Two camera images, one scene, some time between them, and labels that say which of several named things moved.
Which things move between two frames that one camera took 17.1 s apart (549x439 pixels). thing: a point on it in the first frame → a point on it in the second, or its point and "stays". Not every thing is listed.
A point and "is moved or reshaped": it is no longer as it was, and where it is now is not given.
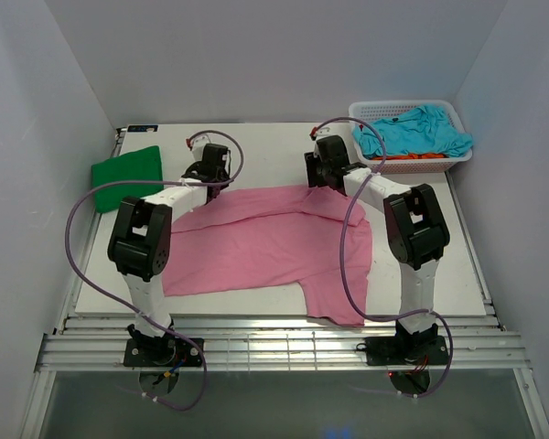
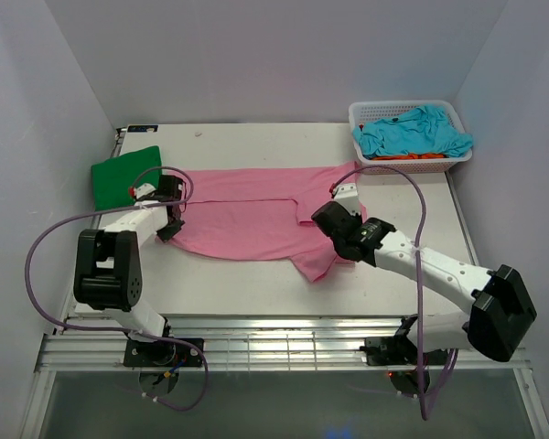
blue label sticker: [142, 128] stays
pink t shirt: [251, 237] is moved or reshaped
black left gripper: [195, 168] → [165, 235]
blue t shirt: [426, 129] stays
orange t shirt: [412, 156] stays
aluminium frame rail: [96, 343] stays
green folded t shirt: [141, 165] stays
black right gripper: [311, 165] → [359, 219]
